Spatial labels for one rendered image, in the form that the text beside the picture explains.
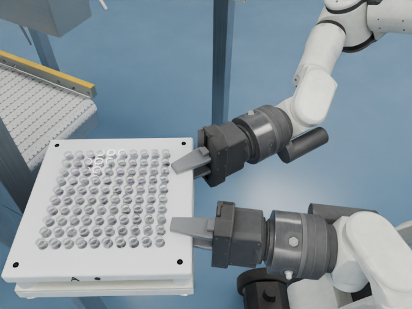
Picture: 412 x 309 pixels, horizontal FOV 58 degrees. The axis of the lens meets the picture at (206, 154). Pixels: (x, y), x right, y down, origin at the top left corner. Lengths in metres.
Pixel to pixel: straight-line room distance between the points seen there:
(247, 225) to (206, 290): 1.16
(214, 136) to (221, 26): 0.94
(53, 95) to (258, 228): 0.72
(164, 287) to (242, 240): 0.13
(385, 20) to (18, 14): 0.73
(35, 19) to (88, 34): 2.29
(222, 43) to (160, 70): 1.20
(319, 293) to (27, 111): 0.83
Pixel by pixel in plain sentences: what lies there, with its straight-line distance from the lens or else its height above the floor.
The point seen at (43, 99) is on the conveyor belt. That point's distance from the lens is 1.06.
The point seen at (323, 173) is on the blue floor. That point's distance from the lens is 2.06.
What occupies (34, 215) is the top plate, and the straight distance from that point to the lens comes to 0.59.
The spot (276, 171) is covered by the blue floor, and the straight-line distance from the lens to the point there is 2.00.
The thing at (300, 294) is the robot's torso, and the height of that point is 0.63.
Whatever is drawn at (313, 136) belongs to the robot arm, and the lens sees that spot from 0.70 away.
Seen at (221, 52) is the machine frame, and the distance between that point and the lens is 1.53.
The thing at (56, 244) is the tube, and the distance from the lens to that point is 0.54.
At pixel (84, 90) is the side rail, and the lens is 1.01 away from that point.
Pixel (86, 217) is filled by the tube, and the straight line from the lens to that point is 0.56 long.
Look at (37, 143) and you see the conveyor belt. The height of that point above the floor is 0.91.
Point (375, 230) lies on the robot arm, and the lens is 0.52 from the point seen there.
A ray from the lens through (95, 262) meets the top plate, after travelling 0.52.
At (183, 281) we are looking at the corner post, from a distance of 0.53.
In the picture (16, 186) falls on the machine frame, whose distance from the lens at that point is 0.81.
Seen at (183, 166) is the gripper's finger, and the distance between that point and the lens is 0.58.
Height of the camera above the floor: 1.53
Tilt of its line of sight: 48 degrees down
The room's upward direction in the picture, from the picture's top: straight up
